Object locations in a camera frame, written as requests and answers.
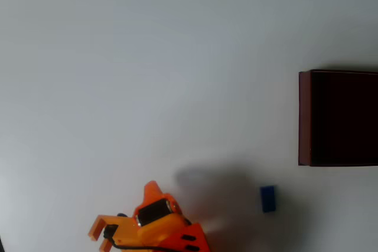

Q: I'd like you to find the small blue block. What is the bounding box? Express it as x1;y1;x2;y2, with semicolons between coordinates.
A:
259;185;278;214

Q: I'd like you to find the dark red box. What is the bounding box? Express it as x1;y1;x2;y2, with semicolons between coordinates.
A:
298;69;378;167

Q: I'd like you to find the orange camera mount bracket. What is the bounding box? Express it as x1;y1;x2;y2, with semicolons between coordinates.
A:
87;214;140;251

